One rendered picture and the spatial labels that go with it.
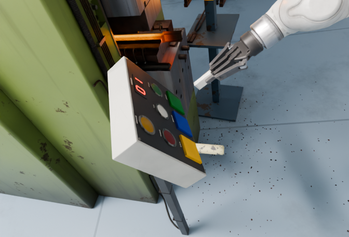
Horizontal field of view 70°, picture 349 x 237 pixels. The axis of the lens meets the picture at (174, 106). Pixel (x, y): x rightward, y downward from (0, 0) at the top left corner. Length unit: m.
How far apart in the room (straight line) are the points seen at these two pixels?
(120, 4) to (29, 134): 0.74
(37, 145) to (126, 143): 0.88
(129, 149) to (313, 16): 0.47
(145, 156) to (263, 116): 1.63
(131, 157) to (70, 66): 0.44
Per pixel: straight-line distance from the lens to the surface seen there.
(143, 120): 0.61
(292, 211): 1.77
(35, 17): 0.85
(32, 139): 1.38
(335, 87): 2.49
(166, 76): 1.17
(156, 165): 0.63
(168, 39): 1.23
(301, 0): 0.61
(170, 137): 0.66
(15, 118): 1.30
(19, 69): 1.06
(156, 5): 1.18
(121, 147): 0.57
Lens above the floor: 1.62
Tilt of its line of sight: 46 degrees down
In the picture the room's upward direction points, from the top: 14 degrees counter-clockwise
